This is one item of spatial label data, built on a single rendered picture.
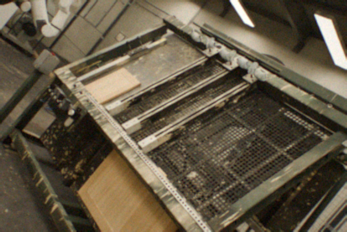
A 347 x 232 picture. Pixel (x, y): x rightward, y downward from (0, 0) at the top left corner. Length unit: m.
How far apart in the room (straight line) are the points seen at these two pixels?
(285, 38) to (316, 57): 0.92
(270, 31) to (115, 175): 6.90
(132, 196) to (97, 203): 0.33
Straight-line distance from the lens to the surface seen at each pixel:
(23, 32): 8.54
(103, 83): 3.32
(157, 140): 2.60
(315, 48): 8.55
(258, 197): 2.27
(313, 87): 3.41
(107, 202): 2.89
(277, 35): 9.07
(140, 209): 2.68
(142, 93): 3.01
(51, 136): 3.68
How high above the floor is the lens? 1.33
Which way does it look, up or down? 2 degrees down
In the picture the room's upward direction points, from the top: 40 degrees clockwise
